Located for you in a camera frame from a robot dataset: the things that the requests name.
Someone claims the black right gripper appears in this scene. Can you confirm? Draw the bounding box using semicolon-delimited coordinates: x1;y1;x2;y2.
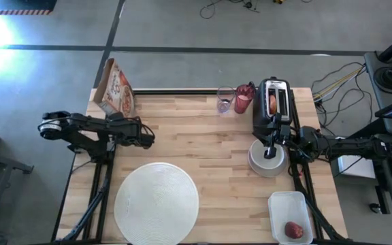
259;120;295;160

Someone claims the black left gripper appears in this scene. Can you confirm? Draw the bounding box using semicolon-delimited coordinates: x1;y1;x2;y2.
114;115;156;150

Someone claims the beige round plate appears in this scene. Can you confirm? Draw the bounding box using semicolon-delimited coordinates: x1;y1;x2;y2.
248;146;289;178

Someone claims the red faceted tumbler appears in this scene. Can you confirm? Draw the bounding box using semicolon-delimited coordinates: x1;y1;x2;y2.
233;83;257;115

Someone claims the pumpkin cereal box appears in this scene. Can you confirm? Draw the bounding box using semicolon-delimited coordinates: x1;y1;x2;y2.
93;57;136;118

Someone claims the red apple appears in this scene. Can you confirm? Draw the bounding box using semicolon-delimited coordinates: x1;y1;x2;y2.
284;220;305;240

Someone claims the black two-slot toaster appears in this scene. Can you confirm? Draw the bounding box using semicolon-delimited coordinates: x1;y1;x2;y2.
252;77;294;137

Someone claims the white plastic container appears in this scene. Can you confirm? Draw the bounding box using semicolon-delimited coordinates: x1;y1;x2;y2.
267;191;314;245

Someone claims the clear drinking glass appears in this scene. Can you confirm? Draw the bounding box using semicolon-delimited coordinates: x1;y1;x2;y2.
216;85;236;115

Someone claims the white paper sheet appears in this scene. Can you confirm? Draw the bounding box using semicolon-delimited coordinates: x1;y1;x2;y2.
337;154;377;180

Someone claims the grey side desk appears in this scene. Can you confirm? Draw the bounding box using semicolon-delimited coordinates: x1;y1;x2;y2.
364;50;392;215

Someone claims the striped hazard tape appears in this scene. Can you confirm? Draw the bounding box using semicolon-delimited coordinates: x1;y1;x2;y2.
0;9;52;16

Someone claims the floor cable bundle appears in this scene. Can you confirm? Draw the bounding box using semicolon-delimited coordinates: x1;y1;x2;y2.
311;61;376;129

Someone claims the coiled black cable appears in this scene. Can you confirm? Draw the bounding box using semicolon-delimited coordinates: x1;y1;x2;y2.
372;66;392;91

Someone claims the loose black floor cable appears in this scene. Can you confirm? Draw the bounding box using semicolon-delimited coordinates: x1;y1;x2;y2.
199;0;261;20

